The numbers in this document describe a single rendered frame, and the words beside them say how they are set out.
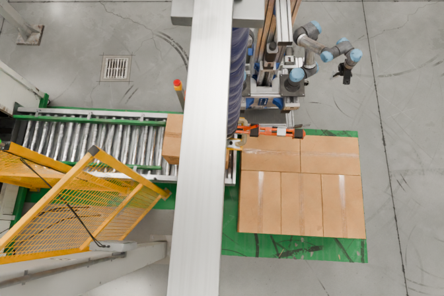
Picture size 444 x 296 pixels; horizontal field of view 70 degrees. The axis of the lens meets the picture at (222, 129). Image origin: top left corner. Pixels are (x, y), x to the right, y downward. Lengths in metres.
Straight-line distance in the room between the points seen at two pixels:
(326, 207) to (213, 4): 2.72
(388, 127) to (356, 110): 0.43
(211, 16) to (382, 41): 4.17
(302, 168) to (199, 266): 2.72
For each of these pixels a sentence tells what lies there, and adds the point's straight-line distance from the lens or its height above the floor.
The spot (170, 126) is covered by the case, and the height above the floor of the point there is 0.95.
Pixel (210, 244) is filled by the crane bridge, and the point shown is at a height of 3.05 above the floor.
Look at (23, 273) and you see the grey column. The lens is 1.28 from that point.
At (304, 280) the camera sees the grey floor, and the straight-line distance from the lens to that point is 3.85.
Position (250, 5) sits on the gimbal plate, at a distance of 1.10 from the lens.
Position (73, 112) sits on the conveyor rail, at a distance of 3.71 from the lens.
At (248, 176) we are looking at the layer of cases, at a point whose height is 0.54.
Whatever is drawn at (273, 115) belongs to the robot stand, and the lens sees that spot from 3.79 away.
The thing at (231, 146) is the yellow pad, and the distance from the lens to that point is 2.64.
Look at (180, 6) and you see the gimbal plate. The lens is 1.10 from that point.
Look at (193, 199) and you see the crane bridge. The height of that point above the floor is 3.05.
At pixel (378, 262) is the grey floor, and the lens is 4.09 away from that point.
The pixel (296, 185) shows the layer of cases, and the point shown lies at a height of 0.54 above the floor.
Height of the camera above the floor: 3.73
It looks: 72 degrees down
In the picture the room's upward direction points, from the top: 2 degrees counter-clockwise
